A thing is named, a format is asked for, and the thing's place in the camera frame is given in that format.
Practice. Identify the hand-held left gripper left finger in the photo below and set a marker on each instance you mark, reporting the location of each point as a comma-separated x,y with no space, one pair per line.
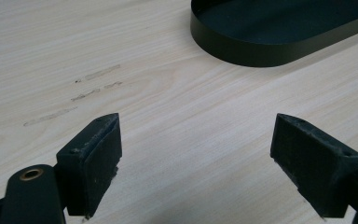
93,165

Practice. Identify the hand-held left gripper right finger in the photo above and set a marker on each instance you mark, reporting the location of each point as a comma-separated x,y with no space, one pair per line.
313,168

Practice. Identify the black oval metal tray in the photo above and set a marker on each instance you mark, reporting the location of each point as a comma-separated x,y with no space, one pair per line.
270,31

